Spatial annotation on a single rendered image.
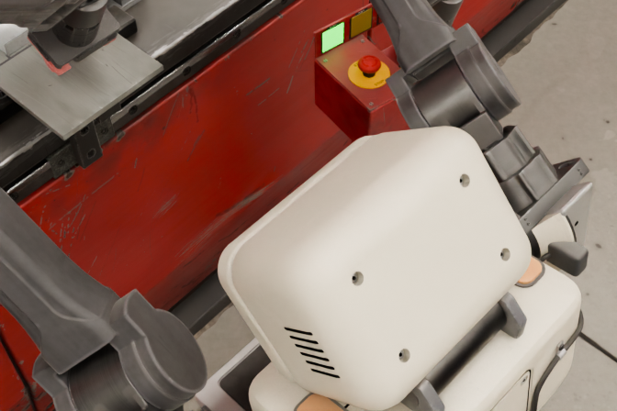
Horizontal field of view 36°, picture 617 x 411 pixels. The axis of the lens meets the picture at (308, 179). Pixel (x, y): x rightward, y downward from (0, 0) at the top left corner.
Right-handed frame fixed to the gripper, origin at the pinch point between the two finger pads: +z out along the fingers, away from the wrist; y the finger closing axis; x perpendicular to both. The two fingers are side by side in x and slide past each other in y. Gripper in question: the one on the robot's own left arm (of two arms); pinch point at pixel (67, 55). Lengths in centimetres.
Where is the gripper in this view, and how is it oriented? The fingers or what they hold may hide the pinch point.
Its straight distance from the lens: 137.4
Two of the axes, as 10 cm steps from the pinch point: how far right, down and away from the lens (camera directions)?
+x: 6.4, 7.7, 0.0
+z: -3.4, 2.8, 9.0
